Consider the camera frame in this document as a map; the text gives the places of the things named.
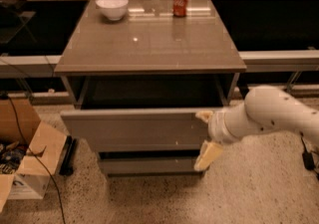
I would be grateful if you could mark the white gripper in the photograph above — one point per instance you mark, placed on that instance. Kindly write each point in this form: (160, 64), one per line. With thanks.
(217, 128)

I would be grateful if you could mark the grey top drawer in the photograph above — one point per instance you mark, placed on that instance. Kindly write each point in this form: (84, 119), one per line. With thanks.
(137, 129)

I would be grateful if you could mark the grey drawer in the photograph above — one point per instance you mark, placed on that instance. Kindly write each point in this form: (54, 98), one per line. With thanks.
(137, 129)
(133, 166)

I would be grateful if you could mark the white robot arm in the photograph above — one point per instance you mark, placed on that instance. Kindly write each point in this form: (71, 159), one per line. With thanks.
(263, 110)

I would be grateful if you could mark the grey lower drawer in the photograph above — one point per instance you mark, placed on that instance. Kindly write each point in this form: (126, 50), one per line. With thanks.
(133, 166)

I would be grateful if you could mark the grey drawer cabinet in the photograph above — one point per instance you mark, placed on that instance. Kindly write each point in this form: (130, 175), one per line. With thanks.
(151, 60)

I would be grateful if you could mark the red cola can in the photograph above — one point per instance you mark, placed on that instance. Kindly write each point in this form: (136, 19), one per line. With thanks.
(179, 8)

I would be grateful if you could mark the black floor stand foot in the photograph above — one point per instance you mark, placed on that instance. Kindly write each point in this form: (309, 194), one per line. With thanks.
(66, 168)

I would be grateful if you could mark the white ceramic bowl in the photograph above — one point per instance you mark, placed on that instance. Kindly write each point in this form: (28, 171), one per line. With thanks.
(113, 10)

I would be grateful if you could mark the dark shelf at left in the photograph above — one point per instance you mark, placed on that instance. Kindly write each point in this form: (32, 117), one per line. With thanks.
(13, 19)

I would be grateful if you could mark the black power adapter with cable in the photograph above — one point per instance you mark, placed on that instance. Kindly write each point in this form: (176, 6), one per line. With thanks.
(308, 160)

